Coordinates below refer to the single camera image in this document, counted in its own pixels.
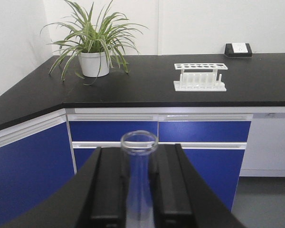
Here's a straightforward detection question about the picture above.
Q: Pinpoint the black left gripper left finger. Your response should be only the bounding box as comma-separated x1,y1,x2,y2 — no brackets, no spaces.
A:
3,147,125,228

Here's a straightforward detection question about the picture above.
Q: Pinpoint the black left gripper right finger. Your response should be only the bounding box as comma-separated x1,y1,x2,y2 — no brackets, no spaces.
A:
149,144,244,228

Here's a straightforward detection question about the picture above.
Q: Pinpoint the short clear test tube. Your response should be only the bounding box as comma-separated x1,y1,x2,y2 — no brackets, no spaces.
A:
121,130,158,228

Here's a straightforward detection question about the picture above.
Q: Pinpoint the blue cabinet door centre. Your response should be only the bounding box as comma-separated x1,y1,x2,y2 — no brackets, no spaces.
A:
73,148,247,213

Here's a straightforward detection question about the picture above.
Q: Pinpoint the blue cabinet door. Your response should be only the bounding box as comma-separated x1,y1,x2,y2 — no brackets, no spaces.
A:
73,148,247,213
0,123,74,226

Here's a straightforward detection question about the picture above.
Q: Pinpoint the blue cabinet drawer right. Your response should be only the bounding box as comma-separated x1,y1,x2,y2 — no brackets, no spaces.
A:
159,121,251,142

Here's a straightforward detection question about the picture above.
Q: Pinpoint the blue cabinet drawer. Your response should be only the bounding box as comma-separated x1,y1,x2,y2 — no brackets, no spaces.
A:
69,121,158,142
159,121,251,142

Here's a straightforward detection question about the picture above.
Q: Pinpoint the blue cabinet drawer left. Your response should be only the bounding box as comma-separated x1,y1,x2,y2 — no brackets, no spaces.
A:
69,121,158,142

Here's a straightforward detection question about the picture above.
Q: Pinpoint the blue cabinet door left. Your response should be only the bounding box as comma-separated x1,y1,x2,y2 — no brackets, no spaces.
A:
0,123,74,226

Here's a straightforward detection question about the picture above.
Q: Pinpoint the white cabinet panel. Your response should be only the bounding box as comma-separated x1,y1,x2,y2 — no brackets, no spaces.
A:
240,118,285,177

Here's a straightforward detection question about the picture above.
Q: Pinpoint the white test tube rack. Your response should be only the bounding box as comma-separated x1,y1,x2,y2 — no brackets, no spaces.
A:
173,63,228,92

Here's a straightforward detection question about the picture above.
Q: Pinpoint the white plant pot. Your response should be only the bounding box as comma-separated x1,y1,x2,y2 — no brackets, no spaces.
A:
78,52,109,77

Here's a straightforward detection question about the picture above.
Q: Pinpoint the green spider plant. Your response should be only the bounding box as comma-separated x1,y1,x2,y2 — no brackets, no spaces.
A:
49,0,143,81

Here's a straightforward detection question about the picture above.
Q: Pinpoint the black socket mount box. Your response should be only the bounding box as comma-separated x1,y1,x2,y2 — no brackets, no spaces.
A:
225,43,252,57

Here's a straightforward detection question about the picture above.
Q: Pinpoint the white wall power socket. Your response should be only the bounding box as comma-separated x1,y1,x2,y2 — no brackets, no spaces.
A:
231,43,248,53

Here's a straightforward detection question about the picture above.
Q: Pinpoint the white wall trunking strip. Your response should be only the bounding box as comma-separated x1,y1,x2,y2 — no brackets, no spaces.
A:
157,0,162,55

